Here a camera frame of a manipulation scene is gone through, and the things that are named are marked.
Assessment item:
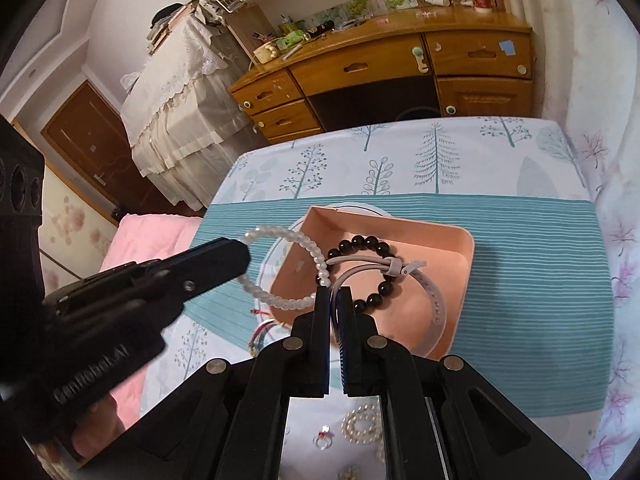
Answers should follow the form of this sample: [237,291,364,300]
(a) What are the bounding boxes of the black bead bracelet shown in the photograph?
[316,234,396,319]

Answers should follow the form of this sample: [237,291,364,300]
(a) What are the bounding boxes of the pink smart watch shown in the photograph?
[329,250,459,359]

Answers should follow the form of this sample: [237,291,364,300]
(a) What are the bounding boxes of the white pearl bracelet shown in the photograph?
[234,224,332,311]

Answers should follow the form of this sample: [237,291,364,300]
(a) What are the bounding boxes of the pink quilt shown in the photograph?
[101,214,202,429]

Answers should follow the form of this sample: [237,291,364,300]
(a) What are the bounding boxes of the tree print tablecloth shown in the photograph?
[139,116,614,480]

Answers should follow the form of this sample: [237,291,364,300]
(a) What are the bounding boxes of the pink plastic tray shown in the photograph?
[290,204,475,360]

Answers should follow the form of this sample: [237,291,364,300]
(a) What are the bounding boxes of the brown wooden door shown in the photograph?
[41,81,176,220]

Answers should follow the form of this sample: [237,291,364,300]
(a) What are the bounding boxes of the white lace cover furniture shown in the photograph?
[120,14,267,211]

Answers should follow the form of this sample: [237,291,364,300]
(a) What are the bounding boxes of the white mug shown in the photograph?
[253,41,281,65]

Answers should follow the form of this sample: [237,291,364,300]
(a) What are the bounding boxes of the wooden desk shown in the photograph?
[207,0,534,143]

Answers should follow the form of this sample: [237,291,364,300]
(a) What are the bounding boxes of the white floral curtain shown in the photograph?
[499,0,639,479]

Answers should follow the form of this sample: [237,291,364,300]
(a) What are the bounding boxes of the white pearl necklace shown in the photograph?
[340,403,384,444]

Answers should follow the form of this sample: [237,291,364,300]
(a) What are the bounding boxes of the red string bracelet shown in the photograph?
[246,306,292,356]

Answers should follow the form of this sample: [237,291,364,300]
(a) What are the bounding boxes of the silver ring red stone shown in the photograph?
[314,425,333,451]

